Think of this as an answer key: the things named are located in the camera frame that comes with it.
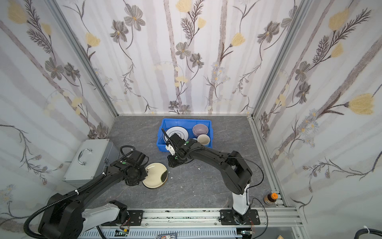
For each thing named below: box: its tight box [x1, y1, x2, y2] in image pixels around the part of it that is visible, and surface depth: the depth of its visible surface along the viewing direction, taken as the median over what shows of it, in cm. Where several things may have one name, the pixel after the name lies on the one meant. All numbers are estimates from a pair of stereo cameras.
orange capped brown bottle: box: [263, 192, 279, 206], surface depth 76 cm
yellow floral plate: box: [141, 161, 169, 189], surface depth 86 cm
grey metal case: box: [62, 138, 120, 188], surface depth 78 cm
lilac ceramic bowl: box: [191, 123, 209, 137], surface depth 107 cm
